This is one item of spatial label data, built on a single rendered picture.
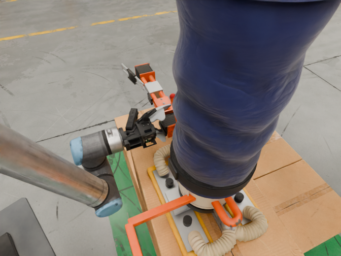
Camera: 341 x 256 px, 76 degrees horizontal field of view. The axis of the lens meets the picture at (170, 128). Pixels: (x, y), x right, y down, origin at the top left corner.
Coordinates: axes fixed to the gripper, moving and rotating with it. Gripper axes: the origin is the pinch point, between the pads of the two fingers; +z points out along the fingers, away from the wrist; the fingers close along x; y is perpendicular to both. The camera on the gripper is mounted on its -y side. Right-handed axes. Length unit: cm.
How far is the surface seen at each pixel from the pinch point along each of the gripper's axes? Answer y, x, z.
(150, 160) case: 6.6, -13.1, -11.4
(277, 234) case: 48, -13, 15
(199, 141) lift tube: 32.5, 26.9, -8.2
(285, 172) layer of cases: 20, -53, 65
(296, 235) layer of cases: 49, -53, 45
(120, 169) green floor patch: -56, -107, -23
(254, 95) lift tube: 37, 40, -3
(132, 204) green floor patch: -22, -107, -23
